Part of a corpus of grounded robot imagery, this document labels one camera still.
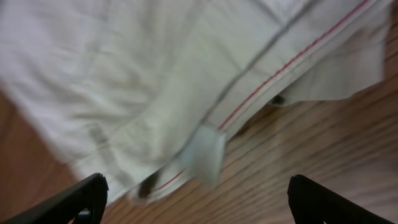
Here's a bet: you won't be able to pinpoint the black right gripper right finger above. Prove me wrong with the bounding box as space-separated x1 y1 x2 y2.
287 174 393 224

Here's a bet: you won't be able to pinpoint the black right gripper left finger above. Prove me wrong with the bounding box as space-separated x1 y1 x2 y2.
3 173 109 224

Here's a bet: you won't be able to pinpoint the beige khaki shorts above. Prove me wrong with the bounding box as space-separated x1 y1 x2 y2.
1 0 392 202

